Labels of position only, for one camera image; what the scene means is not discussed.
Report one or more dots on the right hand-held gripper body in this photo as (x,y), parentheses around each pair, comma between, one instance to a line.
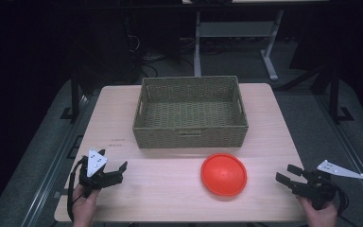
(319,189)

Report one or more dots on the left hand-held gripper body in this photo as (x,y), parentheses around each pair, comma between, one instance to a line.
(93,164)

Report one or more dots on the red round plastic plate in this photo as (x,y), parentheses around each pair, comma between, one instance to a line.
(223,175)

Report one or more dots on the green woven basket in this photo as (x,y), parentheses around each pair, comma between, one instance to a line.
(189,113)

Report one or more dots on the person's right hand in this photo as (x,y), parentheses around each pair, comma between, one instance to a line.
(323,217)

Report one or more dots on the person's left hand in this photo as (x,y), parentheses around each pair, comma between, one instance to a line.
(83,208)

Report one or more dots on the black metal stand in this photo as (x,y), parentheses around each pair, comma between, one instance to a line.
(334,94)
(74,94)

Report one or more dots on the grey metal floor rail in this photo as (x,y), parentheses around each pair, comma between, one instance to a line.
(52,164)
(353,148)

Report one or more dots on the grey metal desk frame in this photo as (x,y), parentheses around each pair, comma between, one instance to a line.
(234,30)

